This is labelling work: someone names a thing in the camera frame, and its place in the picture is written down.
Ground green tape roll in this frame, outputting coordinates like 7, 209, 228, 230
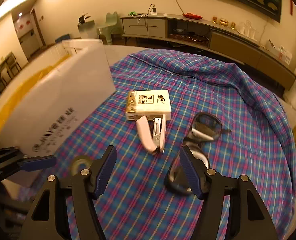
69, 155, 93, 176

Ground black safety glasses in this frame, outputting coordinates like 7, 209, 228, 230
164, 112, 231, 196

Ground pink white stapler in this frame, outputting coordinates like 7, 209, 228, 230
136, 114, 167, 155

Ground white foam box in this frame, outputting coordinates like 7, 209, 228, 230
0, 39, 115, 157

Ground white card box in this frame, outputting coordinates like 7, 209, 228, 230
125, 90, 172, 121

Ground blue plaid cloth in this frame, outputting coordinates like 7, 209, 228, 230
19, 49, 296, 239

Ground dining chairs and table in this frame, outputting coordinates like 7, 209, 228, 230
0, 52, 22, 95

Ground long grey tv cabinet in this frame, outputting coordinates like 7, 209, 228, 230
121, 14, 296, 90

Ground blue plastic crate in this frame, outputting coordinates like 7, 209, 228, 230
55, 34, 70, 43

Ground green plastic child chair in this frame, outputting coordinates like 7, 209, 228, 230
97, 11, 124, 45

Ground white trash bin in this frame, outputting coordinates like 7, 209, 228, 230
77, 14, 98, 39

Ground clear glass cups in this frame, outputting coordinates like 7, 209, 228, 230
237, 21, 258, 41

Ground red dish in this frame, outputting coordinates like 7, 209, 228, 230
183, 13, 203, 20

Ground red chinese knot right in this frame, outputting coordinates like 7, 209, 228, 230
290, 0, 294, 16

